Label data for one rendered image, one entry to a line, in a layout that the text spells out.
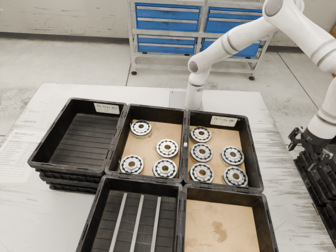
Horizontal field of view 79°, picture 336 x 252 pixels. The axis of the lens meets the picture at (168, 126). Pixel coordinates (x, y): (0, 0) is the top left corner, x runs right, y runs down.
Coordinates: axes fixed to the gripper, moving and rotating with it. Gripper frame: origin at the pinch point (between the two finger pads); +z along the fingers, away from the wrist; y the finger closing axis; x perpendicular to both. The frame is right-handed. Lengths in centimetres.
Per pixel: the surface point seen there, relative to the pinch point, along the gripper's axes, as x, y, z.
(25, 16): -156, -361, 31
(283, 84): 173, -155, 91
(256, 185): -13.6, -0.9, 12.5
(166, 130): -36, -43, 15
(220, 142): -12.7, -28.5, 16.9
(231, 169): -17.0, -12.2, 15.4
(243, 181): -15.0, -5.7, 15.8
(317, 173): 64, -15, 60
